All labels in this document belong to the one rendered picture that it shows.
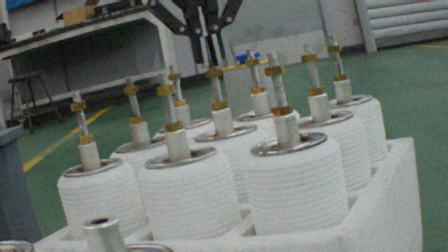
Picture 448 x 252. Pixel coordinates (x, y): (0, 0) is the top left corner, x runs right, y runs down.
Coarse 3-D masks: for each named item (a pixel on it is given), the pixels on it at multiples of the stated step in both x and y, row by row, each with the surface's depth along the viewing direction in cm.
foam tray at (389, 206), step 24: (408, 144) 85; (384, 168) 75; (408, 168) 82; (360, 192) 67; (384, 192) 66; (408, 192) 81; (360, 216) 59; (384, 216) 65; (408, 216) 79; (48, 240) 72; (72, 240) 75; (144, 240) 69; (168, 240) 65; (192, 240) 63; (216, 240) 62; (240, 240) 60; (264, 240) 59; (288, 240) 57; (312, 240) 56; (336, 240) 55; (360, 240) 55; (384, 240) 64; (408, 240) 79
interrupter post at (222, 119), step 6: (228, 108) 78; (216, 114) 78; (222, 114) 78; (228, 114) 78; (216, 120) 78; (222, 120) 78; (228, 120) 78; (216, 126) 78; (222, 126) 78; (228, 126) 78; (216, 132) 78; (222, 132) 78; (228, 132) 78; (234, 132) 79
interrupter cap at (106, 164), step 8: (104, 160) 76; (112, 160) 75; (120, 160) 73; (72, 168) 75; (80, 168) 75; (104, 168) 70; (112, 168) 71; (64, 176) 72; (72, 176) 70; (80, 176) 70
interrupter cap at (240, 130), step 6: (234, 126) 82; (240, 126) 82; (246, 126) 81; (252, 126) 79; (210, 132) 81; (240, 132) 76; (246, 132) 76; (252, 132) 77; (198, 138) 78; (204, 138) 77; (210, 138) 76; (216, 138) 75; (222, 138) 75; (228, 138) 75
